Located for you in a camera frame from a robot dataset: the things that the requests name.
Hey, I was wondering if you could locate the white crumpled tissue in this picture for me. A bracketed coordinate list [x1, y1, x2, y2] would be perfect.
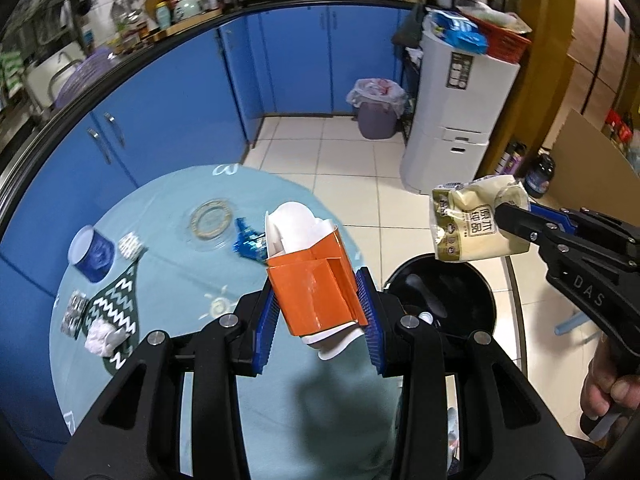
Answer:
[84, 317, 128, 358]

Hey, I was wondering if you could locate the white tall appliance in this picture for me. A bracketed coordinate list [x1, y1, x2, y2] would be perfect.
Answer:
[400, 30, 521, 196]

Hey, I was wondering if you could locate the blue paper cup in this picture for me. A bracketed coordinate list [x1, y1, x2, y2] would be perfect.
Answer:
[67, 225, 118, 282]

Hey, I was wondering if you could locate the dark round bottle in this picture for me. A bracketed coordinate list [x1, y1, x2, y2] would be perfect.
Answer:
[522, 154, 557, 198]

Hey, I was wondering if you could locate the black trash bin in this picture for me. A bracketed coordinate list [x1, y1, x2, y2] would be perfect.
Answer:
[382, 254, 498, 346]

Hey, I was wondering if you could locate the beige snack packet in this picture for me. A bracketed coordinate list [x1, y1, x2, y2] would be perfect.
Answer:
[431, 174, 532, 263]

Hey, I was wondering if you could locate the blue foil wrapper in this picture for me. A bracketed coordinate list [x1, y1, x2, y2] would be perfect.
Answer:
[232, 217, 268, 265]

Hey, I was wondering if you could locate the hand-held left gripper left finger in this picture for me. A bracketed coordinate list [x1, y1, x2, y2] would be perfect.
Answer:
[54, 277, 281, 480]

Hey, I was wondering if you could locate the blue snack packet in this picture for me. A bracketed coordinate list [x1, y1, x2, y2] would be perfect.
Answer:
[430, 9, 488, 55]

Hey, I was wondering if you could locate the person's right hand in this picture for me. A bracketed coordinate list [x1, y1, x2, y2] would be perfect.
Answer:
[580, 340, 640, 418]

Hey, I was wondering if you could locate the pink bottle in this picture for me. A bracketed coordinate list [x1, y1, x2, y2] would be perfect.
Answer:
[501, 142, 527, 178]

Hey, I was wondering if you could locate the small printed blister pack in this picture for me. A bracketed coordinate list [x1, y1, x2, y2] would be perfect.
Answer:
[118, 232, 146, 260]

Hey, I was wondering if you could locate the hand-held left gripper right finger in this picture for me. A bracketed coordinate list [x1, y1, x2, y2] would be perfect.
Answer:
[352, 266, 586, 480]

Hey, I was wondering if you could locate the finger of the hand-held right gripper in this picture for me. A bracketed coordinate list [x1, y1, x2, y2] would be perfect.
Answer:
[496, 201, 552, 247]
[527, 201, 582, 229]

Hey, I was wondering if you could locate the purple plastic basket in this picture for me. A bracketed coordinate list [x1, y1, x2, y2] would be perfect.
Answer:
[52, 45, 123, 111]

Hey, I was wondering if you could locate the white plastic basin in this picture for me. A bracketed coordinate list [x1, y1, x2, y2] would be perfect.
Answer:
[22, 50, 86, 106]

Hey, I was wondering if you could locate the brown cardboard sheet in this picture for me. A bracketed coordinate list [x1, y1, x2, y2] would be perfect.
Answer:
[547, 107, 640, 241]

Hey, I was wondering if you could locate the round clear lid gold ring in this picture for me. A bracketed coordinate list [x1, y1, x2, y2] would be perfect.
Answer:
[187, 199, 236, 251]

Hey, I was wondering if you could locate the red plastic basket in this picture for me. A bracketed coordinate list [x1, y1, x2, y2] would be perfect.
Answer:
[457, 2, 532, 65]

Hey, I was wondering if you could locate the orange carton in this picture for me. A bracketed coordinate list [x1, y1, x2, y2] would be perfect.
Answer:
[264, 201, 371, 361]

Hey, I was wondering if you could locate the checkered wooden cutting board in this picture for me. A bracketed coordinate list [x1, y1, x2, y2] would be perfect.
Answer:
[150, 7, 223, 41]

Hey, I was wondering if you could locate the green striped towel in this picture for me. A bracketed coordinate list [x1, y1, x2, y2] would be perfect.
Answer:
[0, 52, 23, 93]

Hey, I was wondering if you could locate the black countertop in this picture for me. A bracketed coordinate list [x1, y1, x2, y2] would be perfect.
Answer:
[0, 0, 416, 201]

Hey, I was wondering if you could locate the grey bin with bag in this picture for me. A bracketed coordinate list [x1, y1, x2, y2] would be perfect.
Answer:
[346, 78, 408, 141]

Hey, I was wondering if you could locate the mint green kettle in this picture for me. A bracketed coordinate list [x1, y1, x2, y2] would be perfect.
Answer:
[172, 0, 206, 22]

